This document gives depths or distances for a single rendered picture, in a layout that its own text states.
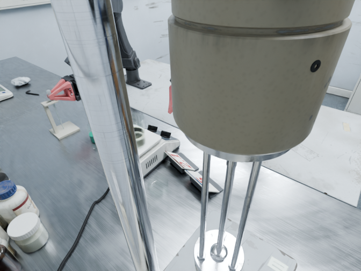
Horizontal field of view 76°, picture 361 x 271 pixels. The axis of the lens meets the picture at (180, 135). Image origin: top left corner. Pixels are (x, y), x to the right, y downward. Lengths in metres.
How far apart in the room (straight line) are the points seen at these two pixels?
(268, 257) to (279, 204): 0.15
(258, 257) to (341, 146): 0.50
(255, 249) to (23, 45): 1.88
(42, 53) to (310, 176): 1.89
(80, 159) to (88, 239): 0.29
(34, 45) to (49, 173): 1.39
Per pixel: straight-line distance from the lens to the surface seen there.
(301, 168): 0.76
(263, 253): 0.55
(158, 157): 0.68
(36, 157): 0.88
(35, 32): 2.06
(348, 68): 3.42
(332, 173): 0.79
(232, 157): 0.16
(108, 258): 0.56
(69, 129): 0.94
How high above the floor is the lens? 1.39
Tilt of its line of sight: 37 degrees down
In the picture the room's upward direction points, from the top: 2 degrees counter-clockwise
